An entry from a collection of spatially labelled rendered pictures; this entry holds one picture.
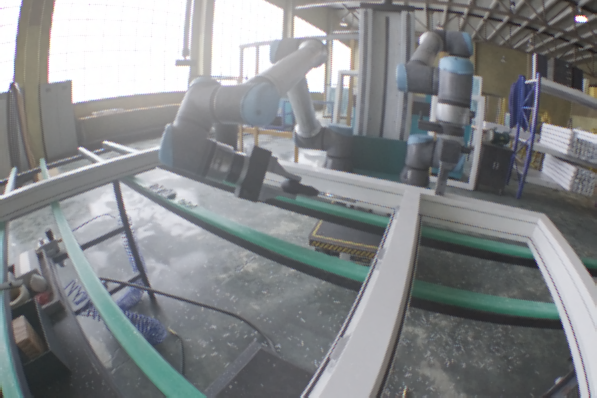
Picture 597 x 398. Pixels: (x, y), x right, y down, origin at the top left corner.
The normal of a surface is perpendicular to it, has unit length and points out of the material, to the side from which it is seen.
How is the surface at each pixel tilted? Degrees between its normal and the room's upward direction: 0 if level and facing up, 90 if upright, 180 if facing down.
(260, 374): 0
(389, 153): 90
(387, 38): 90
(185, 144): 67
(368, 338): 0
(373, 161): 90
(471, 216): 90
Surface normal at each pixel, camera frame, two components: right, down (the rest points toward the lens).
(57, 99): 0.87, 0.18
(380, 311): 0.04, -0.94
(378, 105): -0.35, 0.29
